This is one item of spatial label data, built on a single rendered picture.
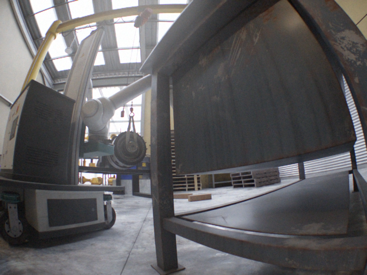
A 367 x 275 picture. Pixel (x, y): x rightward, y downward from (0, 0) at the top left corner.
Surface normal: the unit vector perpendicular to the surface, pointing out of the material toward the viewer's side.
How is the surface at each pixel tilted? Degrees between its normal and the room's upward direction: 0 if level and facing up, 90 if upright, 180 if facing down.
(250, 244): 90
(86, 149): 90
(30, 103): 90
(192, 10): 180
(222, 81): 90
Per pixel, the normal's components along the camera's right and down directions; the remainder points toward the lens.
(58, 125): 0.94, -0.14
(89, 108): 0.19, -0.21
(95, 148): -0.35, -0.22
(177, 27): 0.05, 0.96
